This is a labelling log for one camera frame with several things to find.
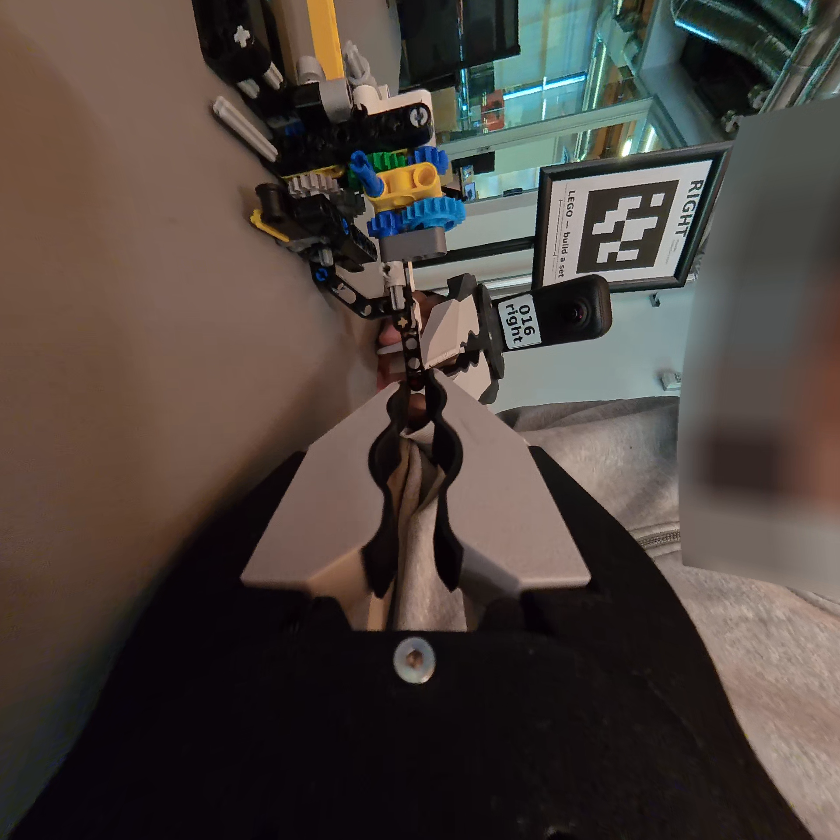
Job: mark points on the black lego model blue gears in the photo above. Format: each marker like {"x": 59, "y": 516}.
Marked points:
{"x": 321, "y": 216}

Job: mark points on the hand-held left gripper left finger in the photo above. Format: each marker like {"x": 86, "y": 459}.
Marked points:
{"x": 308, "y": 518}

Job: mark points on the silver ventilation ducts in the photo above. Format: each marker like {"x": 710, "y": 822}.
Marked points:
{"x": 735, "y": 33}

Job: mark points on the framed marker sign with pole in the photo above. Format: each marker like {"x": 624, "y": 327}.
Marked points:
{"x": 630, "y": 226}

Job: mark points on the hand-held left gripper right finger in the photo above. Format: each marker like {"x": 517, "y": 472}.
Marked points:
{"x": 512, "y": 518}

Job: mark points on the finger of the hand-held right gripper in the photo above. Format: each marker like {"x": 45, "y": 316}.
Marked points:
{"x": 469, "y": 384}
{"x": 446, "y": 328}

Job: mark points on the black lego beam red pin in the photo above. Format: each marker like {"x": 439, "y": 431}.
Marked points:
{"x": 412, "y": 351}

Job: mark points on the grey zip hoodie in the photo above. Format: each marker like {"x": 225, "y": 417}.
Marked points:
{"x": 590, "y": 459}

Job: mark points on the black monitor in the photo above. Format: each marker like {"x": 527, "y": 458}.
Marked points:
{"x": 453, "y": 33}

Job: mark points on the small white adapter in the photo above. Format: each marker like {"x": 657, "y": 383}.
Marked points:
{"x": 670, "y": 380}

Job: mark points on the person's right hand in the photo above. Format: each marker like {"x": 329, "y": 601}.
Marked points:
{"x": 430, "y": 308}

